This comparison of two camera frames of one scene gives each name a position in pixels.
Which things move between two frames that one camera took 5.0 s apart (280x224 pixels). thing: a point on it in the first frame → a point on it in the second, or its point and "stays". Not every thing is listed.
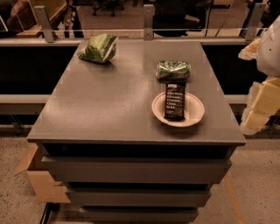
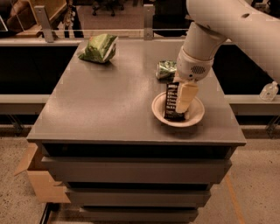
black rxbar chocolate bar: (175, 101) stays
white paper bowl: (194, 109) stays
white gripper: (270, 53) → (191, 67)
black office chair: (177, 18) stays
